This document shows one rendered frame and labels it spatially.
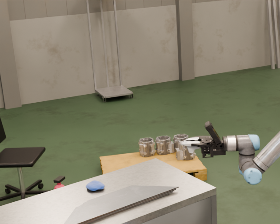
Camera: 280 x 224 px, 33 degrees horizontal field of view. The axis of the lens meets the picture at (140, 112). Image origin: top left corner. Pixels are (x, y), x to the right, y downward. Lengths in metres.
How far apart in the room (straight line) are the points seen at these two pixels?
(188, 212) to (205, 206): 0.12
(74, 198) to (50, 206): 0.15
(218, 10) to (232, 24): 0.49
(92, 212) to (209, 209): 0.68
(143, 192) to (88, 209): 0.33
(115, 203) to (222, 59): 8.49
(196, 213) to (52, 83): 6.99
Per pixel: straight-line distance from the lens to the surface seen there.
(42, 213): 2.60
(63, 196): 2.75
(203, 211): 2.71
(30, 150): 5.12
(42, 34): 9.20
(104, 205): 2.53
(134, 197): 2.59
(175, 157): 5.58
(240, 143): 2.23
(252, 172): 2.13
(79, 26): 9.36
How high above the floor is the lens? 2.22
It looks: 16 degrees down
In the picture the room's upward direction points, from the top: 4 degrees counter-clockwise
